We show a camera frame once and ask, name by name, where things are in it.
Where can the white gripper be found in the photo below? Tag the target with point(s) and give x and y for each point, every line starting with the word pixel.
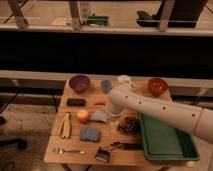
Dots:
pixel 115 110

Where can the grey-blue towel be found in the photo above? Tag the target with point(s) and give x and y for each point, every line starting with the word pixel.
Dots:
pixel 99 116

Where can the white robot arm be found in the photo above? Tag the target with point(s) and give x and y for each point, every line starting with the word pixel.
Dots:
pixel 191 119

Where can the purple bowl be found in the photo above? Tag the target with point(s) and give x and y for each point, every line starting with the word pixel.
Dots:
pixel 79 83

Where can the red bowl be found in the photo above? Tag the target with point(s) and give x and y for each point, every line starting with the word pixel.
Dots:
pixel 157 86

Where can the bunch of dark grapes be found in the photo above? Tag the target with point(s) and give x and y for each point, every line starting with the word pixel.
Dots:
pixel 128 125

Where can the orange carrot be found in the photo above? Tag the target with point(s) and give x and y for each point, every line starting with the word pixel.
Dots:
pixel 99 103

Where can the blue sponge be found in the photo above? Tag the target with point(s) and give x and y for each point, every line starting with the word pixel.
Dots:
pixel 89 134

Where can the black dish brush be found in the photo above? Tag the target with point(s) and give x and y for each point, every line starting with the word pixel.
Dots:
pixel 103 155

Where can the yellow-red apple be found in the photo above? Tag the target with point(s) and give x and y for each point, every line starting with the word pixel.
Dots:
pixel 83 116

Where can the blue cup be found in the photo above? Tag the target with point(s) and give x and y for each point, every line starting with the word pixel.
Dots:
pixel 106 86

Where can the white cup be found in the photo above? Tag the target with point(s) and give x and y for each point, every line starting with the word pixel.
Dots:
pixel 125 80

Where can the black rectangular block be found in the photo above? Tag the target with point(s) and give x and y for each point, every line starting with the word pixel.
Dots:
pixel 76 102

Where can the banana peel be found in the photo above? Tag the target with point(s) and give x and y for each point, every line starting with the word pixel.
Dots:
pixel 65 127

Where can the green plastic tray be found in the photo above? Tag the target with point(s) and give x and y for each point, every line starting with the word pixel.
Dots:
pixel 162 142

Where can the green object on shelf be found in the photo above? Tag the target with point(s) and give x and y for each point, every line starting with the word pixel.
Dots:
pixel 97 20

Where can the black-handled utensil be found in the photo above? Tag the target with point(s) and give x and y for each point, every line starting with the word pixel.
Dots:
pixel 127 146

